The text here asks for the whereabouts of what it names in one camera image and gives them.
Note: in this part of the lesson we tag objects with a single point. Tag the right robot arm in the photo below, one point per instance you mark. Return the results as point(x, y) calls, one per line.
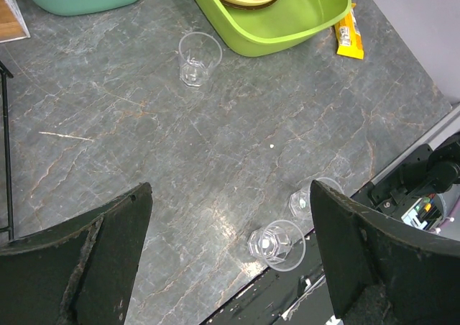
point(423, 172)

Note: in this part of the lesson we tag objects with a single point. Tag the yellow snack packet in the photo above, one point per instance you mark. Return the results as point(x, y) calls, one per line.
point(349, 37)

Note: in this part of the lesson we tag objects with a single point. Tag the white wire shelf rack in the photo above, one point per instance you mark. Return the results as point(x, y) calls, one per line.
point(13, 25)

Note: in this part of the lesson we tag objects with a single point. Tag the green plastic tub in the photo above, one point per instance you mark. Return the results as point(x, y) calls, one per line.
point(279, 26)

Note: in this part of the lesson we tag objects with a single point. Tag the blue ceramic plate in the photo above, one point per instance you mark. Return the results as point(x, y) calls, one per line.
point(247, 6)

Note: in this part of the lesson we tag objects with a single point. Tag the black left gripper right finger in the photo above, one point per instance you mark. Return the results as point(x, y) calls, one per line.
point(380, 270)

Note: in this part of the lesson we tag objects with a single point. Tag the black wire dish rack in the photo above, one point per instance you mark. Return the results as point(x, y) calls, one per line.
point(9, 228)

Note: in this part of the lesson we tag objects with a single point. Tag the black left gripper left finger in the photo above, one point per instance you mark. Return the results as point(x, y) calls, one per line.
point(80, 271)

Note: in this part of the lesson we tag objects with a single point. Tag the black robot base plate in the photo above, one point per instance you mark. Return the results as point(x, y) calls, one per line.
point(299, 296)

